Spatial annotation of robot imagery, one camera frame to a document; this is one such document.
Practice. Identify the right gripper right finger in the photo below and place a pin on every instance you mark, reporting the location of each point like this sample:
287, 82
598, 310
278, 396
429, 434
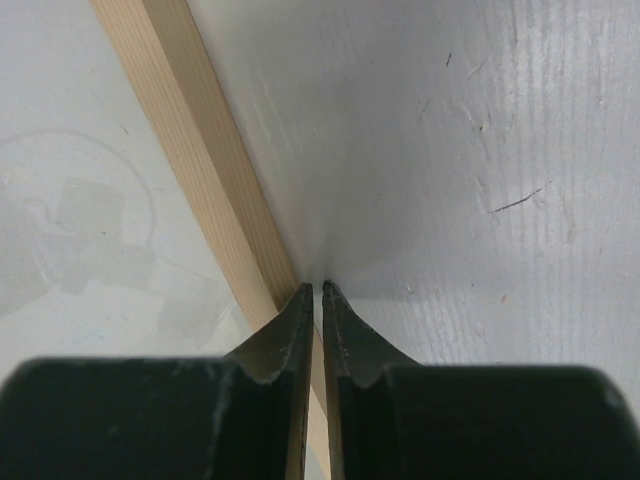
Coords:
390, 417

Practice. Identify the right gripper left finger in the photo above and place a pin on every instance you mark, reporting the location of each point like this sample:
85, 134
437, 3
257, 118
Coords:
239, 416

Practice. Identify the clear acrylic sheet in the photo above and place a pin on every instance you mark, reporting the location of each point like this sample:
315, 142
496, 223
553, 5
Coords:
100, 251

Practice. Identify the light wooden picture frame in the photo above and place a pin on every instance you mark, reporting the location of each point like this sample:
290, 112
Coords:
162, 52

